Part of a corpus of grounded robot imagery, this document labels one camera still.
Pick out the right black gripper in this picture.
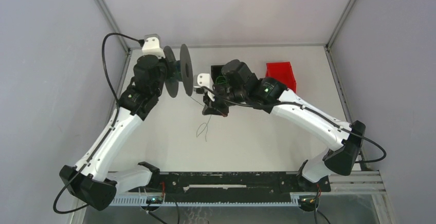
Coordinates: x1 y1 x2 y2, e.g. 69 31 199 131
203 84 246 118

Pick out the dark grey cable spool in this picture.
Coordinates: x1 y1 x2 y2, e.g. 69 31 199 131
163 44 193 98

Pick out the long green cable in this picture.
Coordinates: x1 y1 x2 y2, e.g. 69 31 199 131
189 95 213 143

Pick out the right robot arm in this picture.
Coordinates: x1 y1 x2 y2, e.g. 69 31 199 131
196 59 366 191

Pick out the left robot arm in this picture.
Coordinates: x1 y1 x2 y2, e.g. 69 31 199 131
59 55 178 211

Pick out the black plastic bin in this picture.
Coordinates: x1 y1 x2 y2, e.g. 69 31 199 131
210 65 228 87

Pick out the red plastic bin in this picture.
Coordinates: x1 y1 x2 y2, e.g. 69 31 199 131
265 62 297 92

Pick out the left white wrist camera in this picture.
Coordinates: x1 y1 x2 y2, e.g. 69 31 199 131
142 34 165 59

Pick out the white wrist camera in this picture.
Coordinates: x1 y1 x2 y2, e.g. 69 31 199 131
193 73 215 102
142 34 165 59

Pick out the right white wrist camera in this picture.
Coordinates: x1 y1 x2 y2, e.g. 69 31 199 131
193 73 215 102

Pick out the left black camera cable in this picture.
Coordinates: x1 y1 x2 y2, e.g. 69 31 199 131
52 32 145 215

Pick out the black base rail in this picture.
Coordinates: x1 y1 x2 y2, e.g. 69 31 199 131
131 171 331 204

